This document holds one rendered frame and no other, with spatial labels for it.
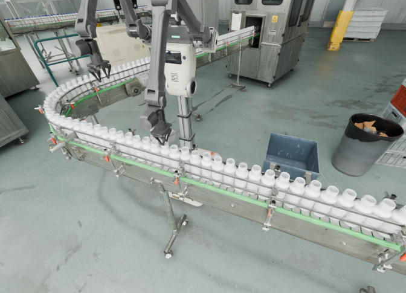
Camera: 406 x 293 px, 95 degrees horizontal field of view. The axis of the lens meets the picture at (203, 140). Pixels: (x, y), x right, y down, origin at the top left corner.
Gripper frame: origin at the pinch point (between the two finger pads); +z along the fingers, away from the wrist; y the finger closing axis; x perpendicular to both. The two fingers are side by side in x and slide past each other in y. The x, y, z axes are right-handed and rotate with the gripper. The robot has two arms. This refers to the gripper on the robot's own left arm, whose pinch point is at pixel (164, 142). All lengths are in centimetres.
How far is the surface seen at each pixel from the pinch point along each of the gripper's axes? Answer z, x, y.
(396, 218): 6, -98, -2
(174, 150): 2.2, -6.9, -1.7
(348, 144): 77, -133, 145
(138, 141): 3.1, 16.4, -1.5
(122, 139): 4.8, 27.8, -1.3
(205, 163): 5.1, -23.4, -1.9
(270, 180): 4, -54, -2
